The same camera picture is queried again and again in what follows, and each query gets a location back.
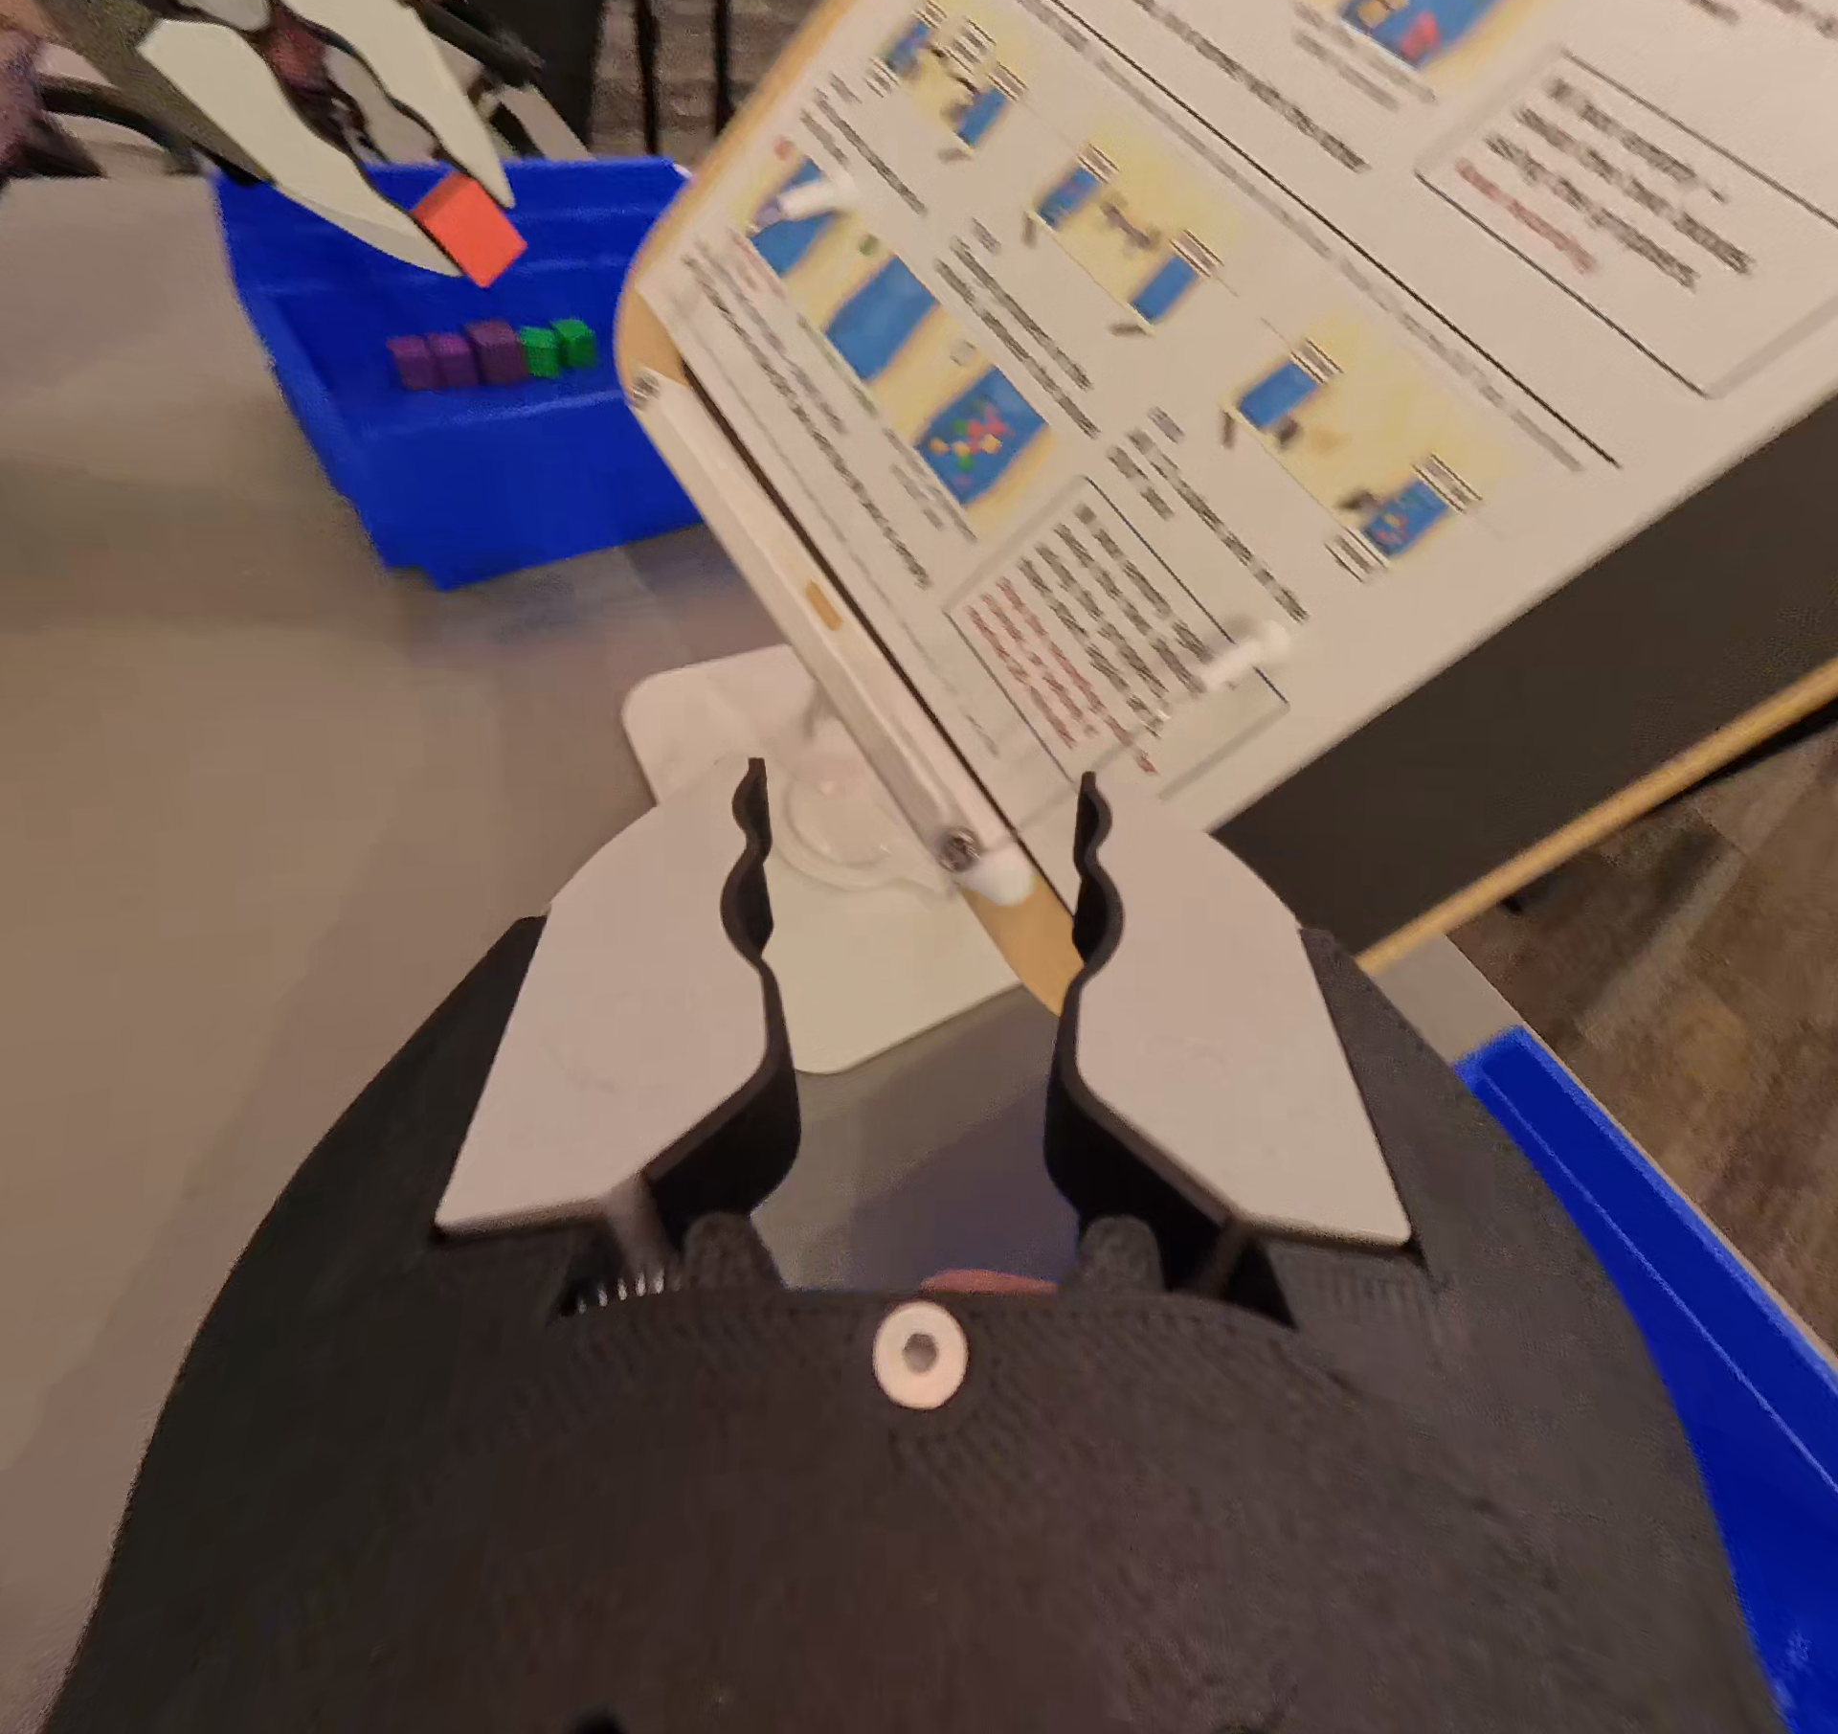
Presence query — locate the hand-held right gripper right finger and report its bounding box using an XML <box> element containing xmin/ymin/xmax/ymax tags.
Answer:
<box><xmin>1046</xmin><ymin>772</ymin><xmax>1413</xmax><ymax>1290</ymax></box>

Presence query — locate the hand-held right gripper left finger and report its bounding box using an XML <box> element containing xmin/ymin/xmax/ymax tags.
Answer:
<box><xmin>435</xmin><ymin>758</ymin><xmax>805</xmax><ymax>1283</ymax></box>

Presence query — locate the red wooden cube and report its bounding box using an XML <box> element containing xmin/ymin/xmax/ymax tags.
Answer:
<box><xmin>408</xmin><ymin>173</ymin><xmax>531</xmax><ymax>289</ymax></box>

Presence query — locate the blue plastic bin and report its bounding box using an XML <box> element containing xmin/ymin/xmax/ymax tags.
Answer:
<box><xmin>1454</xmin><ymin>1026</ymin><xmax>1838</xmax><ymax>1734</ymax></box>
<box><xmin>213</xmin><ymin>155</ymin><xmax>707</xmax><ymax>592</ymax></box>

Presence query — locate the wooden board stand white base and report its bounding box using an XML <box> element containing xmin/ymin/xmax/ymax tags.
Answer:
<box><xmin>615</xmin><ymin>0</ymin><xmax>1838</xmax><ymax>1078</ymax></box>

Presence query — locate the printed instruction sheet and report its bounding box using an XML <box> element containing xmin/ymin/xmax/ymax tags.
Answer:
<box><xmin>632</xmin><ymin>0</ymin><xmax>1838</xmax><ymax>831</ymax></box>

